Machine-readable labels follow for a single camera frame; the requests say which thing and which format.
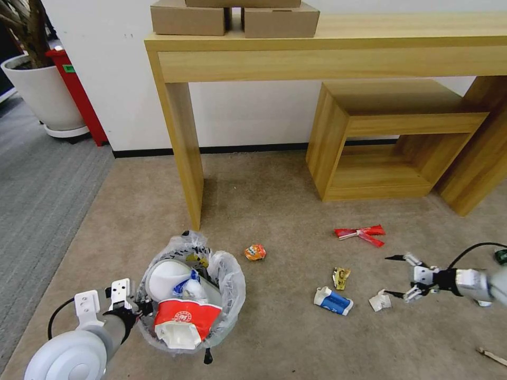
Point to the red cabinet with green label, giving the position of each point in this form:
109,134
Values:
83,103

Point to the brown cardboard box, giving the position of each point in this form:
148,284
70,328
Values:
188,20
281,21

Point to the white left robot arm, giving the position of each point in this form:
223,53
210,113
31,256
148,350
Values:
71,356

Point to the white plastic bowl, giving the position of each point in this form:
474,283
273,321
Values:
166,279

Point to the white crumpled paper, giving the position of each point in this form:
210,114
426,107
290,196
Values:
380,301

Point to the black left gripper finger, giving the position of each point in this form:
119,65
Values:
143,308

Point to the crushed red paper cup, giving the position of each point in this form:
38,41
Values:
184,318

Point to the red chopstick wrapper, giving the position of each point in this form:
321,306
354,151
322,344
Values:
372,238
348,232

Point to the light wooden desk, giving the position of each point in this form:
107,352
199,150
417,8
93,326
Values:
277,59

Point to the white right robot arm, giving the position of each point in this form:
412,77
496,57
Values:
481,282

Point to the gold snack wrapper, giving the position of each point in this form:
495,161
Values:
341,277

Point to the white wheeled pot saucer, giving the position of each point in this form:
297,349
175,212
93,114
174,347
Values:
67,132

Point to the orange crumpled snack wrapper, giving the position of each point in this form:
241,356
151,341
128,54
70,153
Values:
255,252

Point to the crushed blue white carton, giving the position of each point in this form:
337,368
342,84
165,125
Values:
334,302

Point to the light wooden side shelf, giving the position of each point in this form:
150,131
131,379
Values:
356,118

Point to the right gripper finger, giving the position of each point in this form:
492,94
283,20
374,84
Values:
410,259
412,293

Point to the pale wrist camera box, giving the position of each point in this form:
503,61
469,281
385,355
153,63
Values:
424,275
120,291

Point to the blue white crumpled wrapper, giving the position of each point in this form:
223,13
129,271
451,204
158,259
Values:
189,287

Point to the wooden stick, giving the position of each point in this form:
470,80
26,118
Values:
493,356

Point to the white plant pot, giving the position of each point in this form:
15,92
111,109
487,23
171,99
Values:
47,95

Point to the clear plastic bin liner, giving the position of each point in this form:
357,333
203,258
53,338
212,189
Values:
229,277

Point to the grey trash bin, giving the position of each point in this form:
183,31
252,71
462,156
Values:
214,301

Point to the brown plant trunk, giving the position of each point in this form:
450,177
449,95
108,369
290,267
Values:
31,31

